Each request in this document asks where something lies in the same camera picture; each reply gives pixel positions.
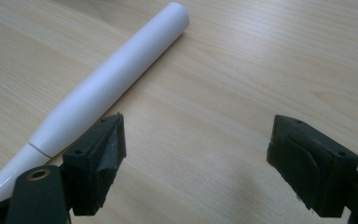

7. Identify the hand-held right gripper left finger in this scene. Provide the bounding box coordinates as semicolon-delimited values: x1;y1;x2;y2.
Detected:
62;112;128;217

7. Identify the white electric toothbrush handle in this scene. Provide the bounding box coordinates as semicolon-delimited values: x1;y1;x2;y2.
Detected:
0;1;190;210

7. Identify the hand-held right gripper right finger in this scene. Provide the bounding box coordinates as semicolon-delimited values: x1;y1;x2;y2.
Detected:
266;114;358;218

